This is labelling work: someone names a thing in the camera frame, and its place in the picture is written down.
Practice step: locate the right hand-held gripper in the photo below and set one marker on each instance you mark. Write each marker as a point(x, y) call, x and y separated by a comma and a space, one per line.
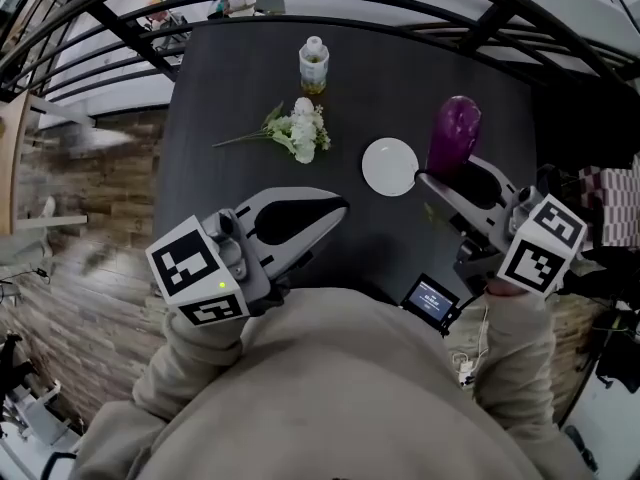
point(535, 263)

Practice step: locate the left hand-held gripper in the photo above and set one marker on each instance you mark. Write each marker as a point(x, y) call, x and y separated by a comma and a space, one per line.
point(185, 263)

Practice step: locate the purple eggplant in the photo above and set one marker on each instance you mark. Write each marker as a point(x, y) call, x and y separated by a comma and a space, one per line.
point(452, 138)

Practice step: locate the person's left forearm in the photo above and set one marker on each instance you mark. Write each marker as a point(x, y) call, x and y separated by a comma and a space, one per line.
point(195, 363)

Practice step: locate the person's right forearm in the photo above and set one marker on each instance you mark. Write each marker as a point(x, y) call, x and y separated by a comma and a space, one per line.
point(515, 358)

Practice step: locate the dark grey table top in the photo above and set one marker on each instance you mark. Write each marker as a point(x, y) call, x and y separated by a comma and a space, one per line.
point(240, 68)

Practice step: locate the white flower bouquet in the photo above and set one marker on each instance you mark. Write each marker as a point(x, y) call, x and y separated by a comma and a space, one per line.
point(302, 133)

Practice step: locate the white round plate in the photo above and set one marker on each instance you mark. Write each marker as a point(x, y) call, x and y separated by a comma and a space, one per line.
point(390, 167)

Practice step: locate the small black screen device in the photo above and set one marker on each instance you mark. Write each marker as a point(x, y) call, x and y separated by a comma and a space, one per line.
point(430, 302)

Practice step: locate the checked cloth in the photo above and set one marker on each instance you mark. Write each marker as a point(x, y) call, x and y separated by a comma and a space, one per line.
point(617, 203)

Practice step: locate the clear drink bottle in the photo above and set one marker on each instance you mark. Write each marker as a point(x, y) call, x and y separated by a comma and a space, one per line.
point(314, 68)

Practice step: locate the person's beige sweatshirt torso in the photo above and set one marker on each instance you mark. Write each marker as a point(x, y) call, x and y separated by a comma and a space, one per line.
point(325, 393)

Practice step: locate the black equipment pile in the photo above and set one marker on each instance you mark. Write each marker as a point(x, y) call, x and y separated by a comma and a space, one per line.
point(615, 318)

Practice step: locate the white stool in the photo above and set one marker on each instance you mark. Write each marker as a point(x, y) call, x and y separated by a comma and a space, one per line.
point(50, 215)

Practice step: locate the light wooden shelf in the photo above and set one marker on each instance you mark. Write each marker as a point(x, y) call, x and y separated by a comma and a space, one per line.
point(17, 168)

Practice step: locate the black backpack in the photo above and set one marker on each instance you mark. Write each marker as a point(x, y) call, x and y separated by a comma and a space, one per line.
point(15, 368)

